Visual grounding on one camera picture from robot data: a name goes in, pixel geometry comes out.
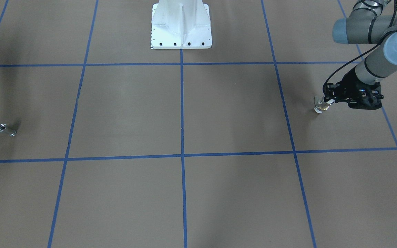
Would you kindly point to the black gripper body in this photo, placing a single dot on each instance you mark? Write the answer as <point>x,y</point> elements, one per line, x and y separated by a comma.
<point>348,82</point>

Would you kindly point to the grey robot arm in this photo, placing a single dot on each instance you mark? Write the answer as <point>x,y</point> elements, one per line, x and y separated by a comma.
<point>367,25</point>

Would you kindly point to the white camera stand base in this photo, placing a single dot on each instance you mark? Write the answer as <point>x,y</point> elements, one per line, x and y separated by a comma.
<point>181,24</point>

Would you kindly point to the grey metal pipe fitting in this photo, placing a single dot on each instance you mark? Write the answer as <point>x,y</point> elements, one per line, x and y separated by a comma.
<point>4,129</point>

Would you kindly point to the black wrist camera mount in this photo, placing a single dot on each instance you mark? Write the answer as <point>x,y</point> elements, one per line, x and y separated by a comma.
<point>366,97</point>

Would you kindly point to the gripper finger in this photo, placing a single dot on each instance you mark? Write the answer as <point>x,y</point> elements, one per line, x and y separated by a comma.
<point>329,101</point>
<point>329,89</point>

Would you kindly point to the white brass PPR valve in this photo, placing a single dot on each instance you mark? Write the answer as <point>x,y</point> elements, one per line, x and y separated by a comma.
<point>319,106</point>

